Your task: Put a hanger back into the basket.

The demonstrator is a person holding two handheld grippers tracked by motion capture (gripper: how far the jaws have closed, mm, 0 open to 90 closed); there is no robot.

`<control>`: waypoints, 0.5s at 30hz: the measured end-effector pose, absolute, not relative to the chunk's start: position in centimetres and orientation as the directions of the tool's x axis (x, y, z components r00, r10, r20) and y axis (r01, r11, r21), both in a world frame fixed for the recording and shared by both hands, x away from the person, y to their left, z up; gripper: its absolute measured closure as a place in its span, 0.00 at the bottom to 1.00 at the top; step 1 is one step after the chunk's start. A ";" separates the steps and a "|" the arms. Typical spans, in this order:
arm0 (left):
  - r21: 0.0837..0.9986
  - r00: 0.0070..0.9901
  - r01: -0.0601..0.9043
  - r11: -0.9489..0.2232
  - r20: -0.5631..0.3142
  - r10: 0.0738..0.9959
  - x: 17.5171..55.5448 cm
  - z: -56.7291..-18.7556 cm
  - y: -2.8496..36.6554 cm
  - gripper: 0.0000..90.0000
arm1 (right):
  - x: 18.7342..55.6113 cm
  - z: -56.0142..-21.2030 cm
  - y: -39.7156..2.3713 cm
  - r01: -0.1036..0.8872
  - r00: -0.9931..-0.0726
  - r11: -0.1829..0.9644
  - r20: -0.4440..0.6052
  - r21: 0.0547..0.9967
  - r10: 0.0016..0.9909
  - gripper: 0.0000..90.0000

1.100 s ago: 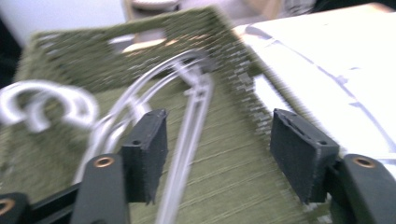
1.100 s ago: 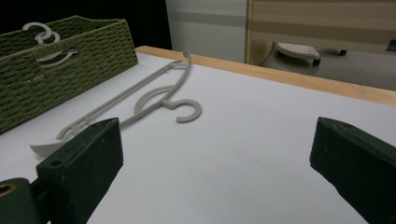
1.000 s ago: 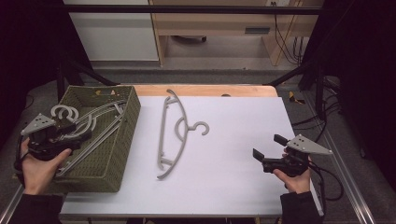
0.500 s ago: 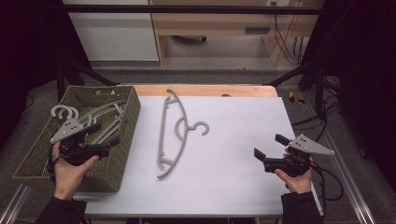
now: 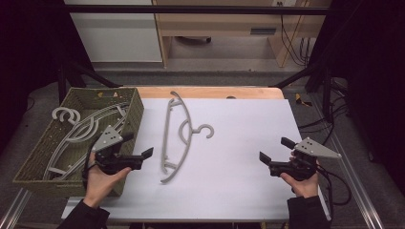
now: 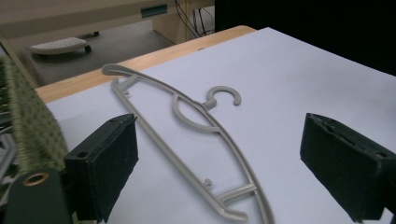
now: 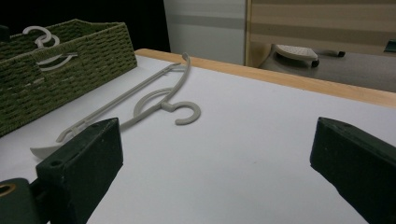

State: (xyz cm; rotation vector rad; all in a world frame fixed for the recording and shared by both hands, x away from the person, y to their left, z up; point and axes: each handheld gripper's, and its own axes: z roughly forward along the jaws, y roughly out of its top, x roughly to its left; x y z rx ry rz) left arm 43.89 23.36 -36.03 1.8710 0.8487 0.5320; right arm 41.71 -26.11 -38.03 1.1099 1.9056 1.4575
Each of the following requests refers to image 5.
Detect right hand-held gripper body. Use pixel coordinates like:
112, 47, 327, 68
268, 136, 342, 181

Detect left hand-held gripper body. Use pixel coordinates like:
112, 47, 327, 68
92, 124, 144, 176

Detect green woven basket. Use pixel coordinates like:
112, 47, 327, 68
12, 86, 145, 198

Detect person's right hand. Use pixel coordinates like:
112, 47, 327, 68
280, 152, 320, 198

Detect person's left hand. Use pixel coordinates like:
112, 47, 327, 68
83, 153, 132, 209

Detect white table sheet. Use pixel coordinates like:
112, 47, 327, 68
61, 97, 332, 222

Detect yellow and black tool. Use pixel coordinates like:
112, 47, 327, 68
294, 93, 313, 108

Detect black metal stand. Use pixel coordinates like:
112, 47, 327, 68
268, 61, 333, 122
57, 60, 123, 104

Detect white cabinet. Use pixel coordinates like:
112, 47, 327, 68
63, 0, 163, 63

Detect black curtain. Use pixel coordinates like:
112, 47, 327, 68
0, 0, 95, 151
305, 0, 405, 195

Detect wooden desk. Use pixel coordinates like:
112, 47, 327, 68
152, 0, 332, 69

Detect black horizontal bar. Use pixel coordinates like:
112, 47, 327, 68
41, 4, 330, 16

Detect left hand-held gripper cable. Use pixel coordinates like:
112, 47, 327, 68
81, 149, 96, 179

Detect hand-held gripper cable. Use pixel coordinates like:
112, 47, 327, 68
316, 165, 352, 220
81, 149, 96, 179

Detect black floor cables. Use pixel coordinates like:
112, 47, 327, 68
297, 77, 352, 144

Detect right hand-held gripper cable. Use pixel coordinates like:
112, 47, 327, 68
316, 165, 352, 220

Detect aluminium rail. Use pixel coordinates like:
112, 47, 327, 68
0, 187, 32, 229
309, 94, 386, 229

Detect hanging black cables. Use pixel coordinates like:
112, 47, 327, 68
276, 1, 314, 68

